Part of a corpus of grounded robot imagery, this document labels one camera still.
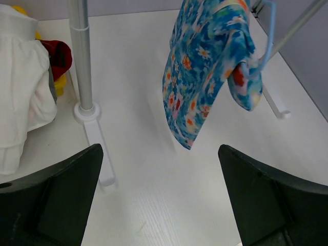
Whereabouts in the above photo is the grey skirt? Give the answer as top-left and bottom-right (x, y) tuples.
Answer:
(48, 66), (57, 104)

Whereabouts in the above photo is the blue hanger floral skirt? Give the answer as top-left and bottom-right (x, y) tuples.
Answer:
(241, 1), (276, 79)

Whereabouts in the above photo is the red cloth garment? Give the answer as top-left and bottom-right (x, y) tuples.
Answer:
(40, 40), (72, 81)

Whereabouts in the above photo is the yellow plastic bin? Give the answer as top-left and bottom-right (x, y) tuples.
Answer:
(12, 6), (67, 96)

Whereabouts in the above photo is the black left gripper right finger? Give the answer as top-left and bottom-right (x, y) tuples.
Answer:
(218, 145), (327, 245)

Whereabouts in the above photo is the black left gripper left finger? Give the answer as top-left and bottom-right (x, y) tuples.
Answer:
(1, 143), (104, 245)

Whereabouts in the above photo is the silver white clothes rack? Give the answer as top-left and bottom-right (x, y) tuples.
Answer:
(68, 1), (327, 187)

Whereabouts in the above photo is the white pleated skirt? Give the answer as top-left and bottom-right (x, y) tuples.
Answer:
(1, 4), (57, 175)

